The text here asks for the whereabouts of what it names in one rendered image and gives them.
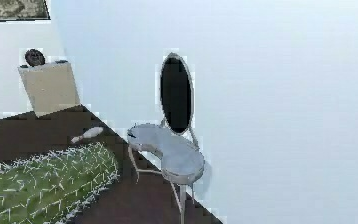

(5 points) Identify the grey vanity table with mirror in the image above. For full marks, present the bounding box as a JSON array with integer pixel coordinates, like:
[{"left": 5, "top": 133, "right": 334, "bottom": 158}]
[{"left": 126, "top": 52, "right": 206, "bottom": 224}]

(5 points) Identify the white baseball bat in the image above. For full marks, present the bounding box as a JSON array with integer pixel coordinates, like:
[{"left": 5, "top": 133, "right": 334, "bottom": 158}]
[{"left": 70, "top": 126, "right": 105, "bottom": 145}]

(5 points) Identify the beige cabinet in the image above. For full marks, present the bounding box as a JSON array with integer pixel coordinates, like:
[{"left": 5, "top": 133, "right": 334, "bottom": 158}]
[{"left": 18, "top": 60, "right": 82, "bottom": 119}]

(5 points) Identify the green cactus plant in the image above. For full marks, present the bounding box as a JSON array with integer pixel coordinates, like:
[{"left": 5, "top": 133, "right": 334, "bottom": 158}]
[{"left": 0, "top": 142, "right": 120, "bottom": 224}]

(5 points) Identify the dark round object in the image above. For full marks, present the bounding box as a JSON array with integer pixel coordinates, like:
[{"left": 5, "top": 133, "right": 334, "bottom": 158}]
[{"left": 24, "top": 48, "right": 47, "bottom": 68}]

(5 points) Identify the framed wall picture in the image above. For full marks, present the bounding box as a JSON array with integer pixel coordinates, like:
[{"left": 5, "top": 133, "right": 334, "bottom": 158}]
[{"left": 0, "top": 0, "right": 51, "bottom": 22}]

